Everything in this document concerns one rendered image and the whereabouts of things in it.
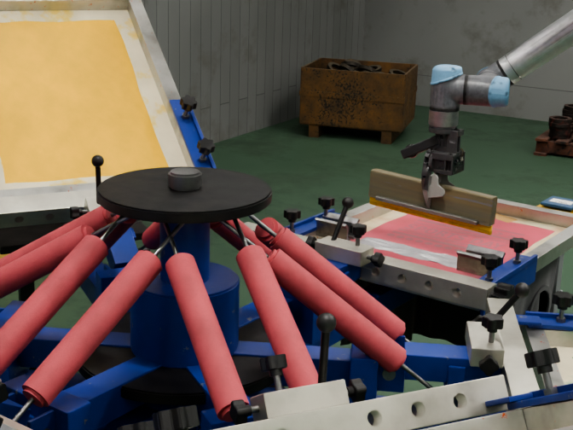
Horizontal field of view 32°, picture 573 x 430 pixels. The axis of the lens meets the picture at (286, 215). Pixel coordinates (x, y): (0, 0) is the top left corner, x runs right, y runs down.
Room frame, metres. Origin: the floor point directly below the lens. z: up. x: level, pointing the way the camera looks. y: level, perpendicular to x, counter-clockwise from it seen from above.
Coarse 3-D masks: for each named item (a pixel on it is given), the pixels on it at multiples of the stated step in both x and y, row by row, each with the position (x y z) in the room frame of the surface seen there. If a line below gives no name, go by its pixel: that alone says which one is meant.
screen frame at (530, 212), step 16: (368, 208) 2.74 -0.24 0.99; (384, 208) 2.80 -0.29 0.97; (496, 208) 2.85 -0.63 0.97; (512, 208) 2.82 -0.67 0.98; (528, 208) 2.80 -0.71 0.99; (544, 208) 2.80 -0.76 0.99; (560, 224) 2.74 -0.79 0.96; (560, 240) 2.50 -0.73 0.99; (544, 256) 2.38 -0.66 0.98; (400, 288) 2.19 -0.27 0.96
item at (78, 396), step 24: (96, 288) 1.98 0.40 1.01; (0, 312) 1.77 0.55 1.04; (240, 312) 1.85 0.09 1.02; (312, 312) 1.91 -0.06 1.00; (48, 336) 1.71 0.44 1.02; (120, 336) 1.72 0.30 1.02; (312, 336) 1.91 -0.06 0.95; (24, 360) 1.70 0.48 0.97; (144, 360) 1.62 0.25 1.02; (312, 360) 1.65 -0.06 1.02; (336, 360) 1.64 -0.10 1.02; (360, 360) 1.59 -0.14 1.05; (96, 384) 1.52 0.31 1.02; (120, 384) 1.52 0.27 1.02; (384, 384) 1.61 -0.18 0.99; (48, 408) 1.38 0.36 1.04; (72, 408) 1.37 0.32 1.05; (96, 408) 1.47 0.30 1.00; (120, 408) 1.52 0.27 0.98
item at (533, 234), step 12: (504, 228) 2.70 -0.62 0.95; (516, 228) 2.71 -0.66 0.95; (528, 228) 2.71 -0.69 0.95; (540, 228) 2.71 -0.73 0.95; (528, 240) 2.60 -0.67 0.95; (540, 240) 2.60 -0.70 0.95; (432, 252) 2.47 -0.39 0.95; (444, 252) 2.47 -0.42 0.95; (432, 264) 2.37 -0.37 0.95; (480, 276) 2.29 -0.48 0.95
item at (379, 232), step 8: (408, 216) 2.79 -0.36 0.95; (416, 216) 2.79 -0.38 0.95; (384, 224) 2.70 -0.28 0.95; (392, 224) 2.70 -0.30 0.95; (400, 224) 2.70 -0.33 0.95; (368, 232) 2.62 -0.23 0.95; (376, 232) 2.62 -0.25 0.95; (384, 232) 2.63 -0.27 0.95; (352, 240) 2.55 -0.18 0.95; (392, 240) 2.56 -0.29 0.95; (400, 240) 2.56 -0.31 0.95; (424, 248) 2.49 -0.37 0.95; (392, 256) 2.42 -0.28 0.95; (400, 256) 2.43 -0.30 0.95
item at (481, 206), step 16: (384, 176) 2.55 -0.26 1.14; (400, 176) 2.53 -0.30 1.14; (368, 192) 2.58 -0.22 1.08; (384, 192) 2.55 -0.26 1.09; (400, 192) 2.52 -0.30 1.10; (416, 192) 2.49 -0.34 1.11; (448, 192) 2.44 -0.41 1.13; (464, 192) 2.42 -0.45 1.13; (432, 208) 2.46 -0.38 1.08; (448, 208) 2.44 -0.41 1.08; (464, 208) 2.41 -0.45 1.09; (480, 208) 2.39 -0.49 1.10
